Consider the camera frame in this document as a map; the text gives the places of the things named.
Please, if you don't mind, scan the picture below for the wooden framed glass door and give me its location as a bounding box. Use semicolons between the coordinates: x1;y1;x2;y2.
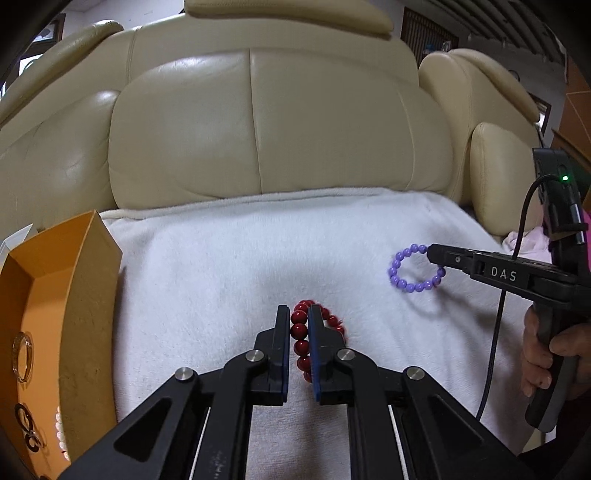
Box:
18;14;68;78

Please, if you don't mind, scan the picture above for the light pink cloth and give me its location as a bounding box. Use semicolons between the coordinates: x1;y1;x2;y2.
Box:
502;228;551;265

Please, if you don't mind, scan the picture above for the orange cardboard box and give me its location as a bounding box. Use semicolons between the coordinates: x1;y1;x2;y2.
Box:
0;210;123;480

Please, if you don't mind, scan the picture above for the white fluffy towel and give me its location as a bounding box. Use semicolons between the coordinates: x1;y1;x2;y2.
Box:
99;187;550;480

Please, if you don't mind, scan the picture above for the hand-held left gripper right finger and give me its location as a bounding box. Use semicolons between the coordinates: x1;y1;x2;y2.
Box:
308;304;532;480

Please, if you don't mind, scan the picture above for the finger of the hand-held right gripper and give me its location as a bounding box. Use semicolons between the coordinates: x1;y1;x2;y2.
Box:
427;244;476;278

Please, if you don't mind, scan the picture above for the black hair tie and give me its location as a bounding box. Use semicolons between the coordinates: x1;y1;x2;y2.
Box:
14;402;43;453

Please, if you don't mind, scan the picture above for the white bead bracelet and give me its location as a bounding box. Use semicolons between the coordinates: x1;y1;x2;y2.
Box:
54;406;71;463

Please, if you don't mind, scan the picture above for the purple bead bracelet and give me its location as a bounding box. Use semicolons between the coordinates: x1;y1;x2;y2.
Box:
389;244;448;294

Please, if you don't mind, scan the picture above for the white box lid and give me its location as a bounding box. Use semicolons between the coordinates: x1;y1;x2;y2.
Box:
0;224;37;265

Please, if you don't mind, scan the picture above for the cream leather armchair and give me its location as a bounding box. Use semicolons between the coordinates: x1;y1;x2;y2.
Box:
418;48;553;241

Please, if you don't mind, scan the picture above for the red bead bracelet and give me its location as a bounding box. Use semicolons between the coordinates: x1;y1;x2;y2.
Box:
290;299;348;384

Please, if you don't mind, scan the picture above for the black cable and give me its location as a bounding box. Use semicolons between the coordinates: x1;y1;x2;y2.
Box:
475;174;561;421

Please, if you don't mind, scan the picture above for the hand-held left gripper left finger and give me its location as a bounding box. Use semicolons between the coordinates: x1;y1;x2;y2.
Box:
60;305;293;480

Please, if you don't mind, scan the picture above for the engraved silver bangle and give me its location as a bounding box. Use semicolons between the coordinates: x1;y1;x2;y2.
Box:
11;331;36;384

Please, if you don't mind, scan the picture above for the cream leather sofa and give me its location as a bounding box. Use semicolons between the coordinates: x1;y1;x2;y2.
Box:
0;0;462;234

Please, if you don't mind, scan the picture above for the person's right hand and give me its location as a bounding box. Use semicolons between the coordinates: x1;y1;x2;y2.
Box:
521;305;591;402

